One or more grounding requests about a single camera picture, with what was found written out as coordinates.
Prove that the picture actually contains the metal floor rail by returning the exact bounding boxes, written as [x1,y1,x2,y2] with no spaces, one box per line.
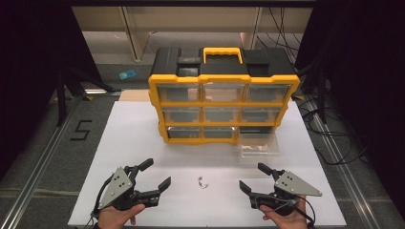
[304,96,381,229]
[0,94,84,229]

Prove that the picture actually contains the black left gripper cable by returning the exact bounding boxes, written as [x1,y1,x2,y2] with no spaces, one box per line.
[83,173,117,229]

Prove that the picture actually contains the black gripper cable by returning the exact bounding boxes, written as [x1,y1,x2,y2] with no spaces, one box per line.
[83,173,117,229]
[294,195,317,229]

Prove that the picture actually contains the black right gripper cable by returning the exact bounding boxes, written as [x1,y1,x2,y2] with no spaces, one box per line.
[294,195,317,229]

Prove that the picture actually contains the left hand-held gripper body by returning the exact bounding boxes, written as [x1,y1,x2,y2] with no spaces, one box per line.
[95,165,161,212]

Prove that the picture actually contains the white shelf frame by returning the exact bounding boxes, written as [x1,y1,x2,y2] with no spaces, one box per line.
[71,6,313,65]

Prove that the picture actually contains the person's left hand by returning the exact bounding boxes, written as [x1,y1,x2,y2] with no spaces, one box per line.
[96,202,147,229]

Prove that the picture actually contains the wooden board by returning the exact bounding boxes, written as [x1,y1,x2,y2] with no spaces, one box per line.
[118,89,151,103]

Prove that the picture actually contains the hanging black cables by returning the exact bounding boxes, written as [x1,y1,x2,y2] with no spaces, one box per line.
[255,7,305,66]

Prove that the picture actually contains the black curtain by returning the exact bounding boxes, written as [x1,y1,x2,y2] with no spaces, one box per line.
[294,0,405,213]
[0,0,103,180]

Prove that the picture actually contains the grid of clear drawers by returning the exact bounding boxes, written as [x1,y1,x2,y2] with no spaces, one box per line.
[157,82,291,140]

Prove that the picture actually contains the black floor cables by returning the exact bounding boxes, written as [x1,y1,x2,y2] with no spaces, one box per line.
[294,94,372,167]

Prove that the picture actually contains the yellow black organizer cabinet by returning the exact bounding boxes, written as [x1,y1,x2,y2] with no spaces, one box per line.
[147,47,301,146]

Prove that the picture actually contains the blue card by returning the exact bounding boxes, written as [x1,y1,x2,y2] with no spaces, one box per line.
[118,69,138,81]

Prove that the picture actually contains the black metal stand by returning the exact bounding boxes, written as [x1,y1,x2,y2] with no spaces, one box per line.
[54,65,122,128]
[313,68,330,126]

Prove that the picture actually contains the person's right hand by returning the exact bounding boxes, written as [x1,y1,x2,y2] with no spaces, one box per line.
[259,196,309,229]

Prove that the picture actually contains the clear plastic drawer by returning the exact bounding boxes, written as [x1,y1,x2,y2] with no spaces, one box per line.
[236,131,281,158]

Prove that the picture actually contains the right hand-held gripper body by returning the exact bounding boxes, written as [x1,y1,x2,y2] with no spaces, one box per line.
[248,170,324,218]

